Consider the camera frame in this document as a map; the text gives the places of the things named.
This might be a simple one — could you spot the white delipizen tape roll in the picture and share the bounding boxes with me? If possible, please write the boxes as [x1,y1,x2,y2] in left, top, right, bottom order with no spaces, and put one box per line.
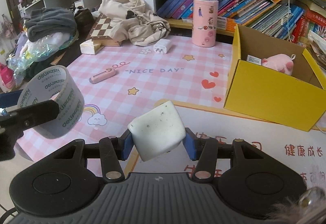
[17,66,85,140]

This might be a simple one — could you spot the yellow cardboard box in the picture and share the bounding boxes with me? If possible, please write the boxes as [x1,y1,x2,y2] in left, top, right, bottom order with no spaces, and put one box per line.
[224,26,325,131]

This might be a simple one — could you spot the wooden chess board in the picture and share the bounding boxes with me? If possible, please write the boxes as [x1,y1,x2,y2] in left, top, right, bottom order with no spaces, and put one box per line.
[86,14,122,47]

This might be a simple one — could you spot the beige cloth bag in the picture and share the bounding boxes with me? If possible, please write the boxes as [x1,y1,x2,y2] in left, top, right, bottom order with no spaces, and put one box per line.
[98,0,171,47]

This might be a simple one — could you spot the pink utility knife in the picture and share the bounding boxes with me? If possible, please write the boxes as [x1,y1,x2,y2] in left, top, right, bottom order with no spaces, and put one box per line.
[89,68,117,84]

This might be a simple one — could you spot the pink sticker cylinder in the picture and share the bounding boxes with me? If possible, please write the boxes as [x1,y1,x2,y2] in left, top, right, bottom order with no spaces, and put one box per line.
[192,0,218,48]

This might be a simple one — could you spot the white paper box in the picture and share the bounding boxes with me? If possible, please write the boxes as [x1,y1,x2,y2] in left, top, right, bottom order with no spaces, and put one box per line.
[80,39,103,55]

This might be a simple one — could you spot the row of books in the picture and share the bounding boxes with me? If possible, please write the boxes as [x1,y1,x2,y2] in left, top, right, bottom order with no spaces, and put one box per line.
[157,0,325,45]

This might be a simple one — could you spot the grey folded clothing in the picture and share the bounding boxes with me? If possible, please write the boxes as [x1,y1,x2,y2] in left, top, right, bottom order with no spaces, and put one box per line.
[25,7,77,42]

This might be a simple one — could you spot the iridescent plastic bag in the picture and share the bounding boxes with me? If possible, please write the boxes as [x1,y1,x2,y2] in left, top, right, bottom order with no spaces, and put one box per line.
[7,31,79,84]

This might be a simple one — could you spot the white usmile toothpaste box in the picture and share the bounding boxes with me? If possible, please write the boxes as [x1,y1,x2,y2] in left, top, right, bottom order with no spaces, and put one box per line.
[247,55,262,65]

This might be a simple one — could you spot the pink plush toy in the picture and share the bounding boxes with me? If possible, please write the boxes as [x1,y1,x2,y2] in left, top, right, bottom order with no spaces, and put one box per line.
[261,54,296,75]

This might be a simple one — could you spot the white squishy block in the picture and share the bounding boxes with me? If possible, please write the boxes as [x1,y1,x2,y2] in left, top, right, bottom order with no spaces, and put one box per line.
[128,101,186,162]

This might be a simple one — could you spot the white charger plug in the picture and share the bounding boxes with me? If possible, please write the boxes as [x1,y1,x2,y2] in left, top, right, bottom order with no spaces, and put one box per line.
[153,39,172,54]

